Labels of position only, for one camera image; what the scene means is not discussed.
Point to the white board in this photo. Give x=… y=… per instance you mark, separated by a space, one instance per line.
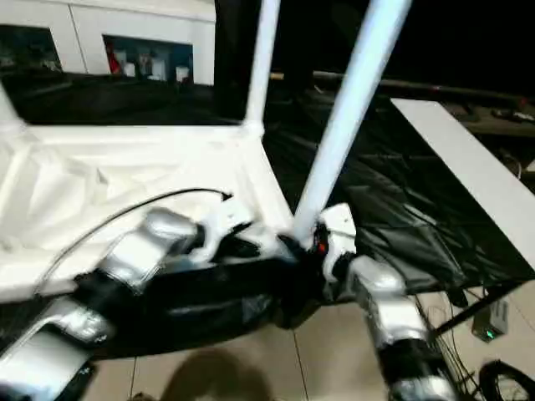
x=472 y=167

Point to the white plastic table top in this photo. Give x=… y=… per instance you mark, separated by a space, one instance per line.
x=125 y=167

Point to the dark cabinet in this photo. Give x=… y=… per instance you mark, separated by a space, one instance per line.
x=439 y=33

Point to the small white cup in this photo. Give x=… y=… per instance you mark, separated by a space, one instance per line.
x=128 y=69
x=180 y=74

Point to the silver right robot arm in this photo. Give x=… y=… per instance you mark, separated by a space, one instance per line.
x=388 y=292

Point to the black stand bar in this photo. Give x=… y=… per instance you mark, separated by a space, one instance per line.
x=472 y=311

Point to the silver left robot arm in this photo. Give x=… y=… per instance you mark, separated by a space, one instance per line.
x=138 y=246

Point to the black plastic mat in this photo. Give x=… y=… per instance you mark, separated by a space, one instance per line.
x=397 y=200

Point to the clear plastic container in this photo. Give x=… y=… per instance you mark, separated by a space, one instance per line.
x=155 y=69

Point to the black power adapter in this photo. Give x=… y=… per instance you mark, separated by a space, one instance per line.
x=458 y=297

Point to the grey power supply box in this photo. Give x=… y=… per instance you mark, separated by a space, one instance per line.
x=491 y=321

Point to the red item in cabinet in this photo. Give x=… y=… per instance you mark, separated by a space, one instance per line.
x=113 y=62

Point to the small yellow label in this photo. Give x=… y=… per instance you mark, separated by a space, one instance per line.
x=276 y=76

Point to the white cabinet with glass doors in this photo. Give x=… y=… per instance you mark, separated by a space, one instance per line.
x=83 y=25

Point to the white plastic table leg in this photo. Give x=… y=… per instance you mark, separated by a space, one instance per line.
x=355 y=104
x=9 y=108
x=261 y=62

